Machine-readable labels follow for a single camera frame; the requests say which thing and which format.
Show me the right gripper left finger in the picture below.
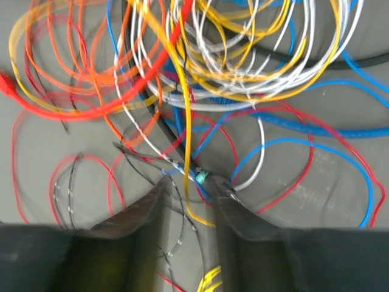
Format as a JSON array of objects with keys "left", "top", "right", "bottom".
[{"left": 1, "top": 176, "right": 171, "bottom": 291}]

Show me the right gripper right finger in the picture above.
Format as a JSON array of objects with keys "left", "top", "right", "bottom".
[{"left": 209, "top": 176, "right": 388, "bottom": 291}]

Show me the thick red ethernet cable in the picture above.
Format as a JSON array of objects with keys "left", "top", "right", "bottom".
[{"left": 0, "top": 0, "right": 195, "bottom": 122}]

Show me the yellow thin cable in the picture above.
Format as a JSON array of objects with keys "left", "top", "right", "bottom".
[{"left": 127, "top": 0, "right": 344, "bottom": 292}]

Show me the black thin wire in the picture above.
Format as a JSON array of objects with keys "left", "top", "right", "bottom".
[{"left": 54, "top": 0, "right": 389, "bottom": 292}]

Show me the blue ethernet cable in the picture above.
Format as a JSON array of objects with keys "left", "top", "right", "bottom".
[{"left": 106, "top": 0, "right": 389, "bottom": 229}]

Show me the thin red wire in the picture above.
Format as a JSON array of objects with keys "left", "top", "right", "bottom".
[{"left": 10, "top": 15, "right": 387, "bottom": 292}]

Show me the white grey wire coil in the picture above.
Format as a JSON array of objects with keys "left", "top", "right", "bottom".
[{"left": 114, "top": 0, "right": 365, "bottom": 192}]

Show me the orange thin wire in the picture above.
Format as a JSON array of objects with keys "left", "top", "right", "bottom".
[{"left": 9, "top": 0, "right": 168, "bottom": 147}]

